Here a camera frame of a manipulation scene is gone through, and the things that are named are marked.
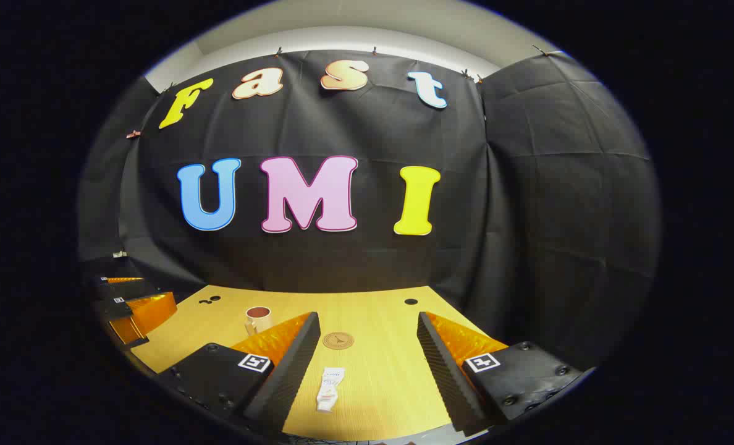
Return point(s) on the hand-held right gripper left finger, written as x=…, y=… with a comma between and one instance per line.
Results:
x=286, y=377

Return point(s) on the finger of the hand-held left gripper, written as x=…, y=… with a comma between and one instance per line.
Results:
x=151, y=312
x=126, y=288

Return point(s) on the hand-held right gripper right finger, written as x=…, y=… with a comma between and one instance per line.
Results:
x=447, y=377

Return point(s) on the white toothpaste tube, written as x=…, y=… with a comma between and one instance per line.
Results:
x=330, y=389

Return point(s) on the beige cup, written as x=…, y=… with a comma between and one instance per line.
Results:
x=262, y=321

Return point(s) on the round brown coaster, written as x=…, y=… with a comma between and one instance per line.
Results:
x=338, y=340

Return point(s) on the wooden desktop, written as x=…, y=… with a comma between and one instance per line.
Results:
x=373, y=383

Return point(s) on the black backdrop cloth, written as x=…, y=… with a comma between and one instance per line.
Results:
x=373, y=259

